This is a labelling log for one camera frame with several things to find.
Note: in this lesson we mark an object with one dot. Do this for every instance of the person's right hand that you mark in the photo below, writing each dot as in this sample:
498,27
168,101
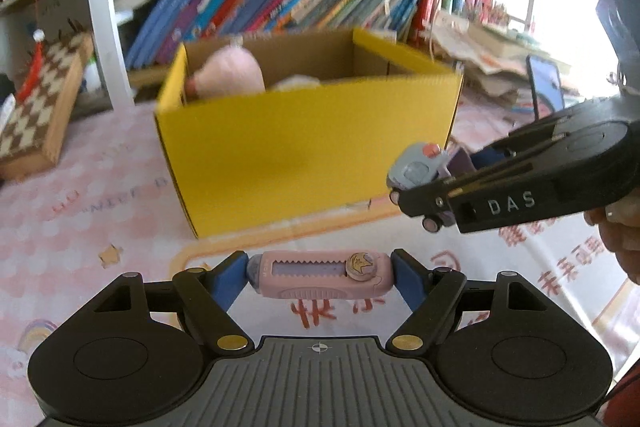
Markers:
622,237

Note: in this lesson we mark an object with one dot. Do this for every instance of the wooden chessboard box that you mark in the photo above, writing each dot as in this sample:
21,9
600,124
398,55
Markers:
45,107

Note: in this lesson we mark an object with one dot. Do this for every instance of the stack of books and papers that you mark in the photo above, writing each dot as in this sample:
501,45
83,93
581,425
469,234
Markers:
492,52

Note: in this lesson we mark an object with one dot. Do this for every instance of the pink plush toy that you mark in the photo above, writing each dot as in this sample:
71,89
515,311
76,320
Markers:
230,72

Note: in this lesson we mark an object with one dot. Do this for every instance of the yellow cardboard box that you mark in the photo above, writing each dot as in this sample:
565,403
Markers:
300,157

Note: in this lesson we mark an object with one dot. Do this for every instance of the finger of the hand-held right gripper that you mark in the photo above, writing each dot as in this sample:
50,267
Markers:
425,202
530,132

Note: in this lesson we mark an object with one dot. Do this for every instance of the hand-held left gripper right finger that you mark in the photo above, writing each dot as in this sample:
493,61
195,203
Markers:
407,279

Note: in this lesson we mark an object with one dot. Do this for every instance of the person's red clothing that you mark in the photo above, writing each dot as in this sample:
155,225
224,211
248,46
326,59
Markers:
625,407

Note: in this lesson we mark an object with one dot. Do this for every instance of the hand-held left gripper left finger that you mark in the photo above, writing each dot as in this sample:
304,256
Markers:
230,279

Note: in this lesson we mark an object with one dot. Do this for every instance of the white desk shelf frame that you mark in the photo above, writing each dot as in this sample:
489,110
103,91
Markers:
102,7

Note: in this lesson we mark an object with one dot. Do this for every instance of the grey purple toy truck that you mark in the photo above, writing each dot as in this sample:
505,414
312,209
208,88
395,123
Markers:
415,169

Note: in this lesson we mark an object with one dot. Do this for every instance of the black smartphone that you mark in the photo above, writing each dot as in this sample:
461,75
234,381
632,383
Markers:
546,84

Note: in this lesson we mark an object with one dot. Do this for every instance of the red tassel ornament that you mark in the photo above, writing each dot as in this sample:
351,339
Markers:
32,67

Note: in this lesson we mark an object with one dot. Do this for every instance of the row of books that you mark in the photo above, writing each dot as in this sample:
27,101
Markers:
280,2

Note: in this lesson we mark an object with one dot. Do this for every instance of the pink printed tablecloth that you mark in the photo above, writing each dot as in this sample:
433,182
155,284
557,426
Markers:
90,217

